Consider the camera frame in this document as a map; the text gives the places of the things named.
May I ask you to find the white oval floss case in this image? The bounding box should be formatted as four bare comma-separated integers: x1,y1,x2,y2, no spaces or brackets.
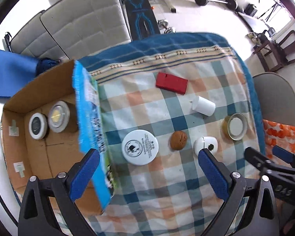
193,136,218,156

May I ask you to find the brown walnut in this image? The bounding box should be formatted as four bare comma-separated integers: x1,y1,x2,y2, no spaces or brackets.
170,131,187,150

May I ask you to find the white tin with black lid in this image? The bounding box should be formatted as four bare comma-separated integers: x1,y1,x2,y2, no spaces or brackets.
29,112,48,140

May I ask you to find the silver tin with gold centre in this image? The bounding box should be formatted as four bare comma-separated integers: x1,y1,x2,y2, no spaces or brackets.
48,101,70,133

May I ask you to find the white round cream jar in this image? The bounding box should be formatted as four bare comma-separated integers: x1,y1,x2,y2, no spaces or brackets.
121,129,159,166

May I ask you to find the orange white patterned cloth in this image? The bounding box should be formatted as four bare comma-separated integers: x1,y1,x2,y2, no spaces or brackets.
263,119,295,159

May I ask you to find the grey padded chair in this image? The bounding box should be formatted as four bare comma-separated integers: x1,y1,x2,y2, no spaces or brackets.
253,72,295,126

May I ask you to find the white cylindrical cap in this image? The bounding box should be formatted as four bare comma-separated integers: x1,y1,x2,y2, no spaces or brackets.
192,96,216,116

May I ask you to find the open cardboard box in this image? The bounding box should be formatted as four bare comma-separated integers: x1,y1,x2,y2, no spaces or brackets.
1,60,114,215

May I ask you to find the plaid checkered tablecloth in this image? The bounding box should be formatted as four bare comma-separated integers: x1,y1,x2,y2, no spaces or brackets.
78,33,264,235

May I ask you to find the dark wooden chair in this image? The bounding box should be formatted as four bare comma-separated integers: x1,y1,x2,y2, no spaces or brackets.
253,30,295,73

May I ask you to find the red rectangular box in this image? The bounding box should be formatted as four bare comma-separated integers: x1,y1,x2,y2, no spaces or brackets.
156,72,188,95

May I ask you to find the blue yoga mat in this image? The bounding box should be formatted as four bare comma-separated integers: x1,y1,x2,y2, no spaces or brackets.
0,50,38,98

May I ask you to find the black speaker box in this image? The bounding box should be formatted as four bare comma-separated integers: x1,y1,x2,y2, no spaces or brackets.
244,4,257,17

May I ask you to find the chrome dumbbell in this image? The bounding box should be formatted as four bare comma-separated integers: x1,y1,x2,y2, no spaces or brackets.
157,19,176,34

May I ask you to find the floor barbell with black plates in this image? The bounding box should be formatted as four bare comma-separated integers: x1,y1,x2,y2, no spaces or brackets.
195,0,238,11

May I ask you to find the black blue weight bench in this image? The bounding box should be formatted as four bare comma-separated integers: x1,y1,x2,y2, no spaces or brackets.
124,0,160,41

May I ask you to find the grey quilted cushion left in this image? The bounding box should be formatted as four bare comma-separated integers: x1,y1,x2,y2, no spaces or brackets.
10,10,69,61

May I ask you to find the grey quilted cushion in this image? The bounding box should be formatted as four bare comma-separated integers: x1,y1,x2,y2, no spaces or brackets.
10,10,69,61
40,0,132,60

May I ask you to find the grey quilted cushion right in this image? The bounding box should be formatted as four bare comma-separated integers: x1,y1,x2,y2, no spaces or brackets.
40,0,132,60

